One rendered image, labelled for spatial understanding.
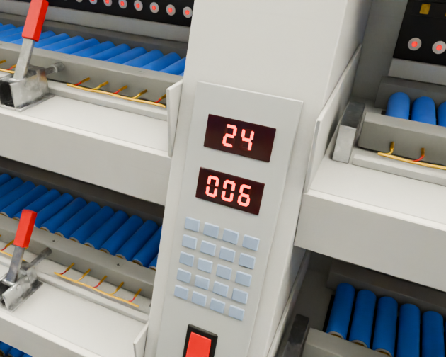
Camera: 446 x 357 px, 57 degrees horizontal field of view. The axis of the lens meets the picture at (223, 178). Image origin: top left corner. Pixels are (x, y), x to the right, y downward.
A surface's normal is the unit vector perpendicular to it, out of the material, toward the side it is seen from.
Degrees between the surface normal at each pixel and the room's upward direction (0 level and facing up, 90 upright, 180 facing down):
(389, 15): 90
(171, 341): 90
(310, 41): 90
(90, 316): 19
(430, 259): 109
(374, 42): 90
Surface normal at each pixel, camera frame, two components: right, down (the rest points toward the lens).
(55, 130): -0.39, 0.48
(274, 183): -0.36, 0.19
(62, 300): 0.04, -0.84
